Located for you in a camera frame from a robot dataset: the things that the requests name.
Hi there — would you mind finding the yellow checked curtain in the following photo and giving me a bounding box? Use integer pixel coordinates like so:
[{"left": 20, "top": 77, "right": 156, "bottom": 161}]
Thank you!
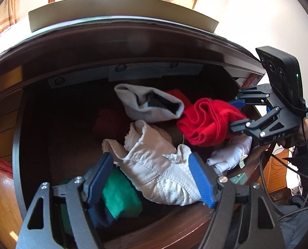
[{"left": 0, "top": 0, "right": 21, "bottom": 37}]

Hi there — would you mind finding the grey sock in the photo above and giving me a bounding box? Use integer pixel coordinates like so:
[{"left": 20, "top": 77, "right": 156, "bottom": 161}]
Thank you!
[{"left": 114, "top": 84, "right": 185, "bottom": 123}]

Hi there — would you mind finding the dark red underwear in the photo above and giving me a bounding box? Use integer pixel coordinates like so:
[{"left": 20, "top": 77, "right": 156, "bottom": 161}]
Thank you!
[{"left": 93, "top": 109, "right": 130, "bottom": 142}]

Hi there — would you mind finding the person's right hand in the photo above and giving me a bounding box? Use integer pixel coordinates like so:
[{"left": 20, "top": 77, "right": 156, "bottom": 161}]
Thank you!
[{"left": 296, "top": 119, "right": 308, "bottom": 148}]

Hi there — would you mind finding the shallow beige cardboard box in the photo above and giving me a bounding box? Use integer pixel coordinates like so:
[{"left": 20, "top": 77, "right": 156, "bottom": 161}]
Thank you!
[{"left": 28, "top": 0, "right": 219, "bottom": 33}]

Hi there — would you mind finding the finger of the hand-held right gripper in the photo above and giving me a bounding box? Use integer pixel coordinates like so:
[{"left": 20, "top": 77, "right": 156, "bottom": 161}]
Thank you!
[
  {"left": 229, "top": 107, "right": 280, "bottom": 138},
  {"left": 228, "top": 84, "right": 274, "bottom": 109}
]

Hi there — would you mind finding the navy cloth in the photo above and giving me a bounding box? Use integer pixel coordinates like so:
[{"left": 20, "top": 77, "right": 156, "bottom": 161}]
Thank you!
[{"left": 88, "top": 205, "right": 118, "bottom": 230}]

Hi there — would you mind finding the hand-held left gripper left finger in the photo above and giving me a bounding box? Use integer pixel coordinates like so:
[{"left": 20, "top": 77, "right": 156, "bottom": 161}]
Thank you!
[{"left": 15, "top": 152, "right": 115, "bottom": 249}]

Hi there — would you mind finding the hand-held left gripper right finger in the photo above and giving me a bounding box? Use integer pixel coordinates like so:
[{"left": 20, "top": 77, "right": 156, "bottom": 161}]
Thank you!
[{"left": 188, "top": 153, "right": 283, "bottom": 249}]

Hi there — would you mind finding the pale lilac underwear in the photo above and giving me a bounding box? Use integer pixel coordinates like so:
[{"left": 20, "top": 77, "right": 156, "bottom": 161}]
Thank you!
[{"left": 206, "top": 134, "right": 253, "bottom": 177}]

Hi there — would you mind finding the large cream underwear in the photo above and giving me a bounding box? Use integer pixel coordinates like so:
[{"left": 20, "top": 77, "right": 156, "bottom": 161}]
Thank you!
[{"left": 102, "top": 119, "right": 205, "bottom": 206}]

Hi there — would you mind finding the green underwear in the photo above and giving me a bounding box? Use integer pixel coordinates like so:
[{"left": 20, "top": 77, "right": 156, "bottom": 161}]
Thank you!
[{"left": 61, "top": 166, "right": 143, "bottom": 220}]

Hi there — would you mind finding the bright red underwear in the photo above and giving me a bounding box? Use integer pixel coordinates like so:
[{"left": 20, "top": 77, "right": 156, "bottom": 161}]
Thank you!
[{"left": 177, "top": 98, "right": 248, "bottom": 147}]

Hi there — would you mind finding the wooden drawer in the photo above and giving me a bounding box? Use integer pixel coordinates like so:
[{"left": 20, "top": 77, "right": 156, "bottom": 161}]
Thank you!
[{"left": 13, "top": 65, "right": 274, "bottom": 249}]

